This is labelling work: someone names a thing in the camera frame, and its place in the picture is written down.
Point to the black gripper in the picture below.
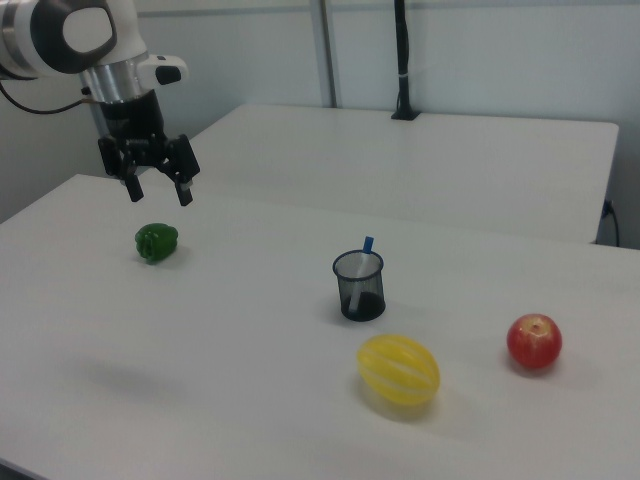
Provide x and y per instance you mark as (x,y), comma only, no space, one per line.
(135,127)

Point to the white marker pen blue cap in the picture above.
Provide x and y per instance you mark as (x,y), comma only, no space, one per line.
(362,262)

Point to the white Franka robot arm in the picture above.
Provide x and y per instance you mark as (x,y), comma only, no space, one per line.
(35,35)

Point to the black mesh pen cup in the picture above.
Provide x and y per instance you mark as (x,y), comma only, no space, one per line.
(365,295)

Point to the green bell pepper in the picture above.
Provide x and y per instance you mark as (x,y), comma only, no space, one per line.
(156,242)

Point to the black pole with base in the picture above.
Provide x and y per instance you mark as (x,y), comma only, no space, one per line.
(402,60)

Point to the yellow lemon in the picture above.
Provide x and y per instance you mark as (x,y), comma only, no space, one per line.
(398,369)

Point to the red apple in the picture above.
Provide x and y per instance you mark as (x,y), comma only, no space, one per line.
(534,341)

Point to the aluminium partition post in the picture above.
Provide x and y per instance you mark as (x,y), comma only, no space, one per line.
(327,50)

